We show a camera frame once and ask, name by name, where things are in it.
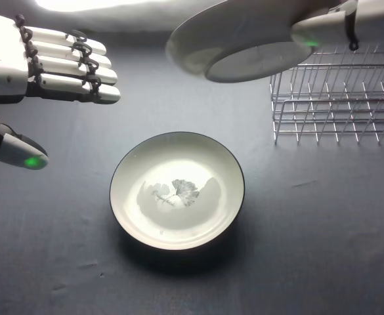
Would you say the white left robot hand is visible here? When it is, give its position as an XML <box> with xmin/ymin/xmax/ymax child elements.
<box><xmin>0</xmin><ymin>11</ymin><xmax>122</xmax><ymax>171</ymax></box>

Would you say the white plate with leaf print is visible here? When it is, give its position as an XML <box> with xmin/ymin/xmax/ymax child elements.
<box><xmin>165</xmin><ymin>0</ymin><xmax>347</xmax><ymax>83</ymax></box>
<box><xmin>109</xmin><ymin>131</ymin><xmax>246</xmax><ymax>253</ymax></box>

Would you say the white wire dish rack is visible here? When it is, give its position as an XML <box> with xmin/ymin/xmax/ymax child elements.
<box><xmin>269</xmin><ymin>41</ymin><xmax>384</xmax><ymax>145</ymax></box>

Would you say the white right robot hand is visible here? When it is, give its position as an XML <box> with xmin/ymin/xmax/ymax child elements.
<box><xmin>289</xmin><ymin>0</ymin><xmax>384</xmax><ymax>53</ymax></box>

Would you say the grey table cloth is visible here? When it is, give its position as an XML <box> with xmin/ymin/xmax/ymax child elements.
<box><xmin>0</xmin><ymin>26</ymin><xmax>384</xmax><ymax>315</ymax></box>

